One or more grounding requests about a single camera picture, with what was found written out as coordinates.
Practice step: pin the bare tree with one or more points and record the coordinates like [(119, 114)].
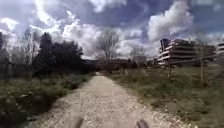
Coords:
[(137, 56), (107, 47)]

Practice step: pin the pale gravel path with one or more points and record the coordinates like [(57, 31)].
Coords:
[(100, 103)]

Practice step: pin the group of dark trees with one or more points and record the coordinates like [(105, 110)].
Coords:
[(56, 56)]

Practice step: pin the robot's own part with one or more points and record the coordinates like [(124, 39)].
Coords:
[(142, 124), (79, 123)]

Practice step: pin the terraced pale multi-storey building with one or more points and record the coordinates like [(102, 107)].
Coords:
[(180, 50)]

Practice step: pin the grass verge with scrub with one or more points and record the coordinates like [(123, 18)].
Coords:
[(30, 96), (173, 98)]

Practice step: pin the group of bare trees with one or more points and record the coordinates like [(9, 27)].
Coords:
[(24, 50)]

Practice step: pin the wooden post fence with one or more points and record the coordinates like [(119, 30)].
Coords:
[(170, 71)]

